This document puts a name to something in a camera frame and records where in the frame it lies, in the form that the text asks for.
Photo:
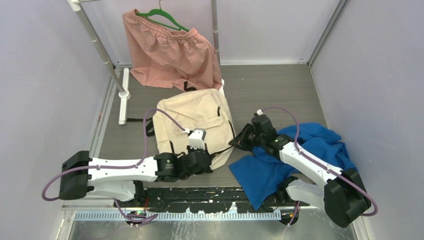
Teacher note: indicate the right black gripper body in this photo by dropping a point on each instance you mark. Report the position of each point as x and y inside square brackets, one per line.
[258, 139]

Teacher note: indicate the beige canvas backpack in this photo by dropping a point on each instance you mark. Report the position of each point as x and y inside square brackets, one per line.
[206, 109]

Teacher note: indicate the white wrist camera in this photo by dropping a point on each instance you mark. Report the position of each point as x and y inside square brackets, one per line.
[259, 112]
[196, 138]

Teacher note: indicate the pink cloth garment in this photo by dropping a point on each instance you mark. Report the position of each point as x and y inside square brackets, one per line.
[165, 59]

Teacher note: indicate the white clothes rack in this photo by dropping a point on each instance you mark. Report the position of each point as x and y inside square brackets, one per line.
[122, 86]

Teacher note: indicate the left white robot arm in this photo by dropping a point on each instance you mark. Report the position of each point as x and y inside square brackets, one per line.
[123, 179]

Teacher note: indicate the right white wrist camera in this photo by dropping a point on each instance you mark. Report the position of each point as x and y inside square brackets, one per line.
[259, 112]

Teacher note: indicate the blue cloth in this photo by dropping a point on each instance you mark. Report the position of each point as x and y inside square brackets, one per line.
[259, 174]

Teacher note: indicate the white slotted cable duct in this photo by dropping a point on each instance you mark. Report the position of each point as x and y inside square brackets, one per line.
[231, 215]

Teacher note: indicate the green clothes hanger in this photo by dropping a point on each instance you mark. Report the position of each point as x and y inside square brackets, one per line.
[162, 18]

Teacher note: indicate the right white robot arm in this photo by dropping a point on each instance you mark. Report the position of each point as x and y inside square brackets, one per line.
[305, 163]

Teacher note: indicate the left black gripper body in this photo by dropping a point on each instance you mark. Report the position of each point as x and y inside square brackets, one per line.
[185, 176]

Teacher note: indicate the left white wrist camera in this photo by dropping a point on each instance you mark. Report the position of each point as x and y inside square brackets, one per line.
[196, 138]

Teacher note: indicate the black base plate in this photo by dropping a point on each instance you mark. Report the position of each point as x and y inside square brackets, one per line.
[210, 200]

